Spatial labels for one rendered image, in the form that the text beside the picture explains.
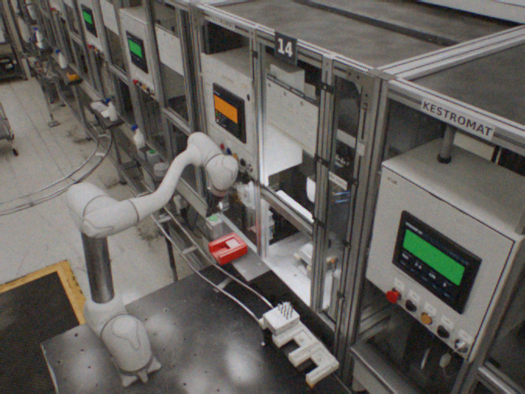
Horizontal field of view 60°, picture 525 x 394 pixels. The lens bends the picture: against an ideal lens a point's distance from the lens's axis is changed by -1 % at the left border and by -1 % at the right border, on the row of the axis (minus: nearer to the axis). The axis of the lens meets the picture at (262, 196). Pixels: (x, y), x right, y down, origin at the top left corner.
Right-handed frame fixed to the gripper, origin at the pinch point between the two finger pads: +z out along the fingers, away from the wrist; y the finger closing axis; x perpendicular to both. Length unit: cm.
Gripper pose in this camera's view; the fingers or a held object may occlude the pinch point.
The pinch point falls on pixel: (209, 212)
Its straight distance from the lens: 230.3
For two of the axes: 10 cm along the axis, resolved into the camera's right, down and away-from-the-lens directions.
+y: -5.2, -7.8, 3.5
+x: -8.0, 3.0, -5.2
